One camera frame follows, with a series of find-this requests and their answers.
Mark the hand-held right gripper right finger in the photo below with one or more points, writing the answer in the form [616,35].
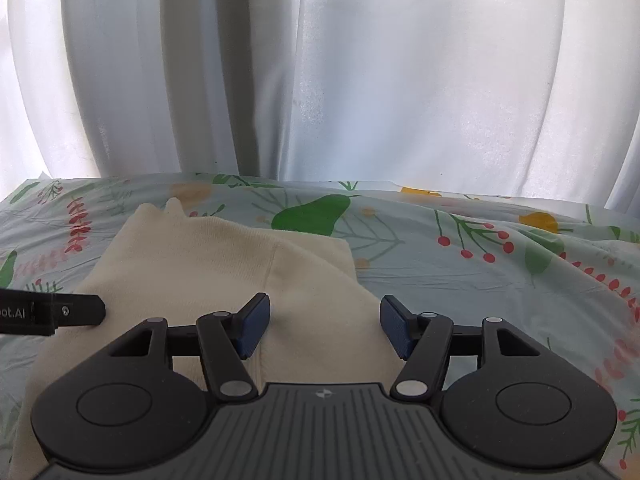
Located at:
[395,327]

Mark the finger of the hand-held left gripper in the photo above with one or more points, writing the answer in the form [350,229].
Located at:
[80,310]

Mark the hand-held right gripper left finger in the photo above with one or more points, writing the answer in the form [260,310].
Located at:
[253,325]

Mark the cream knit baby garment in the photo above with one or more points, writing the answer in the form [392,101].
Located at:
[200,260]

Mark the floral printed bed sheet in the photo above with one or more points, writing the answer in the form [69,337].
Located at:
[450,285]

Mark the white sheer curtain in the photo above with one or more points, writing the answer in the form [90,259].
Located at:
[350,85]

